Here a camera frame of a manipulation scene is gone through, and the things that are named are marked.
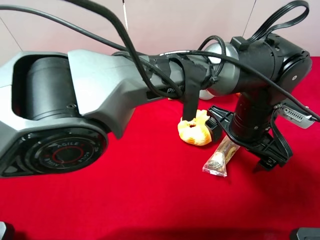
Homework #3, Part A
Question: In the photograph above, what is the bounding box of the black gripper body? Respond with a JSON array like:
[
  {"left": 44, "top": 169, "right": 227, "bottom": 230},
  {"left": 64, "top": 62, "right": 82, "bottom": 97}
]
[{"left": 208, "top": 105, "right": 293, "bottom": 171}]

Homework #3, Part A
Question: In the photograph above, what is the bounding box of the orange white bread toy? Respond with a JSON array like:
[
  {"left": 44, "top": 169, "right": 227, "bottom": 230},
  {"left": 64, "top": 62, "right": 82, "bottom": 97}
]
[{"left": 177, "top": 109, "right": 212, "bottom": 146}]

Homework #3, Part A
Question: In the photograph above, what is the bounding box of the black cable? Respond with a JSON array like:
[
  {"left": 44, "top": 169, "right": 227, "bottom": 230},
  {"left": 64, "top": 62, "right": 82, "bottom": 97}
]
[{"left": 0, "top": 0, "right": 318, "bottom": 123}]

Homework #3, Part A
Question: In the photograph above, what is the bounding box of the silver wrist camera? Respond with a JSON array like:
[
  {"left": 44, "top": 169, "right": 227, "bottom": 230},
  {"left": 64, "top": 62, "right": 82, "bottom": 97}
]
[{"left": 274, "top": 101, "right": 316, "bottom": 129}]

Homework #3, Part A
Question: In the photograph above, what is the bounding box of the clear snack packet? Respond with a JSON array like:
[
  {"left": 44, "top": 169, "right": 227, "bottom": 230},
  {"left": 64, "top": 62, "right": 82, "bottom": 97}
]
[{"left": 202, "top": 136, "right": 240, "bottom": 177}]

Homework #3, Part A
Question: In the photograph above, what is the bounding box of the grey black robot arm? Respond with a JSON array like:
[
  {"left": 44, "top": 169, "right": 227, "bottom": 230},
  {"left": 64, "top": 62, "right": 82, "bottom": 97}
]
[{"left": 0, "top": 33, "right": 312, "bottom": 178}]

